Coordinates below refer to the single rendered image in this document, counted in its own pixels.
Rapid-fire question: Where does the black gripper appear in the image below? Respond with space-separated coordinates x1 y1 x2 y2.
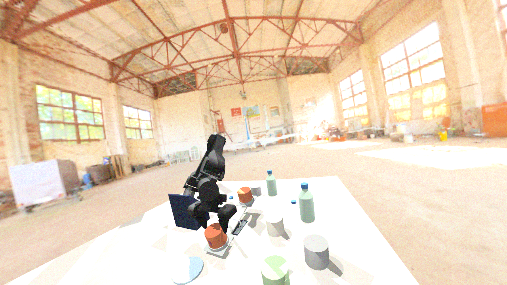
187 196 237 234

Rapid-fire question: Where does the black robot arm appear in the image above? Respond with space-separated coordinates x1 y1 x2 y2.
183 134 227 205

